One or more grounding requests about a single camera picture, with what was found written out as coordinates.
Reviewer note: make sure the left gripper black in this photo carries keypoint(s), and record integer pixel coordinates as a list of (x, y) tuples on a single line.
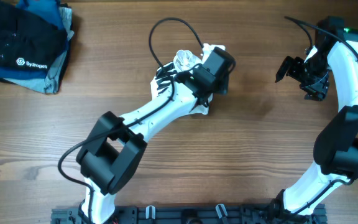
[(223, 86)]

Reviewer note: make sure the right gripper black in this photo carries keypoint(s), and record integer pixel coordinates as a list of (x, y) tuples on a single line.
[(317, 89)]

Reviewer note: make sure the white polo shirt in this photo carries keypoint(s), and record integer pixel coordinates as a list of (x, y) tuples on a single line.
[(184, 60)]

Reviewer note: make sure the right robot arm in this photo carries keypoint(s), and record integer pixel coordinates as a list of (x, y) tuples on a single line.
[(333, 51)]

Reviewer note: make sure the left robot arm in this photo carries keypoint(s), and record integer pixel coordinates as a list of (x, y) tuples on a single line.
[(112, 152)]

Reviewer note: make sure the blue folded shirt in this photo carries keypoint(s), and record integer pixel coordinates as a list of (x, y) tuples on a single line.
[(48, 10)]

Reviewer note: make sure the black folded shirt with logo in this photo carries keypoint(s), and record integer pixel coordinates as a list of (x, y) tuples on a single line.
[(27, 41)]

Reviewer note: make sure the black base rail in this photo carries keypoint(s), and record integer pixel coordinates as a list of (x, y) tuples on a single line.
[(245, 214)]

